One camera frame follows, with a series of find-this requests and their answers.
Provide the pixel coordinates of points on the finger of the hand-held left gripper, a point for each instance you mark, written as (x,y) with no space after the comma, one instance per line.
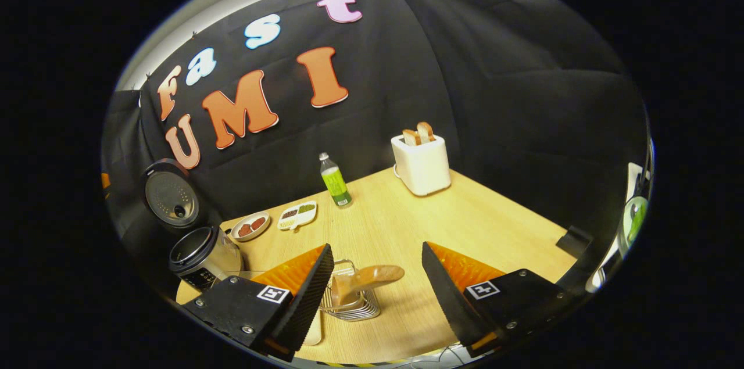
(105,182)

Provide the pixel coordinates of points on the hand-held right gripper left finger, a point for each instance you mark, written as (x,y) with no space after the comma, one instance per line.
(308,302)

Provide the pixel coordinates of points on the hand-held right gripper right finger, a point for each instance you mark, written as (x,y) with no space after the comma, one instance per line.
(447,299)

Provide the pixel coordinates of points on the wooden spoon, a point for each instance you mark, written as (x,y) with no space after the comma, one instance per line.
(378,274)

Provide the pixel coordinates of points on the black silver rice cooker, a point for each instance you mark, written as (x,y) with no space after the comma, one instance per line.
(203,255)

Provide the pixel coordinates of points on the clear plastic tray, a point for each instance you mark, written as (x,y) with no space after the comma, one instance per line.
(315,331)

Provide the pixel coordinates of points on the white plate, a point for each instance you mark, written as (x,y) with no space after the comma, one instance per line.
(258,232)

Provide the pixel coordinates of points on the white divided dish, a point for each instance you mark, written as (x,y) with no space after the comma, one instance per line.
(297,215)

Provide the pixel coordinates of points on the red meat piece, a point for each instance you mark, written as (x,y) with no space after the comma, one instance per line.
(258,223)
(244,230)

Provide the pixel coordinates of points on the green drink bottle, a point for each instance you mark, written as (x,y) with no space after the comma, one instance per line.
(335,183)

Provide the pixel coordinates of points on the white toaster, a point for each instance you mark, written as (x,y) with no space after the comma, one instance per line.
(421,165)

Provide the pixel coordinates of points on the black table clamp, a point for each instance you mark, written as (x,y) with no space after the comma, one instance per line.
(575,239)

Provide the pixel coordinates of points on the toast bread slice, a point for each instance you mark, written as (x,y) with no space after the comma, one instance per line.
(411,137)
(425,132)

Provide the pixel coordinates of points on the green white round object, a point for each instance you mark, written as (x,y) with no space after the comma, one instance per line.
(635,215)

